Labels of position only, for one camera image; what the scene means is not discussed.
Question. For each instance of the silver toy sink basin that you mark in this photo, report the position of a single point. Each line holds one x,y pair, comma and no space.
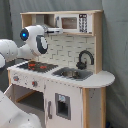
72,73

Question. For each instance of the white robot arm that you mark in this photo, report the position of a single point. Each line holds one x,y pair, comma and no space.
35,45

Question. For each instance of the red stove knob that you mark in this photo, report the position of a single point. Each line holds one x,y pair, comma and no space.
34,83
16,78

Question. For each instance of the white toy microwave door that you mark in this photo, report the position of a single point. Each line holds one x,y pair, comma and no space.
74,23

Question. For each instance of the white toy oven door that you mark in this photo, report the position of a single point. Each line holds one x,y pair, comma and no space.
9,92

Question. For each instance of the grey backdrop curtain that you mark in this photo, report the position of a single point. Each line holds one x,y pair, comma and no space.
115,42

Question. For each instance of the white dishwasher cabinet door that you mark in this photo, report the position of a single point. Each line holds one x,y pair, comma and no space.
63,105

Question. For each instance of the left red stove knob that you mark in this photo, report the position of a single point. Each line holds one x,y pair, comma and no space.
16,78

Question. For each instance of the black toy stovetop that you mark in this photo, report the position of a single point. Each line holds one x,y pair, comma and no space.
38,66

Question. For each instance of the right red stove knob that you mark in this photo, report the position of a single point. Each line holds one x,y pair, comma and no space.
34,83

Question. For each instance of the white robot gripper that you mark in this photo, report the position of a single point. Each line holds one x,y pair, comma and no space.
52,31

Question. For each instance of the black toy faucet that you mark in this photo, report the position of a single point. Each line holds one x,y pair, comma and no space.
82,63

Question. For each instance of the white wooden toy kitchen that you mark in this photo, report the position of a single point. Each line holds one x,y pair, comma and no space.
63,51

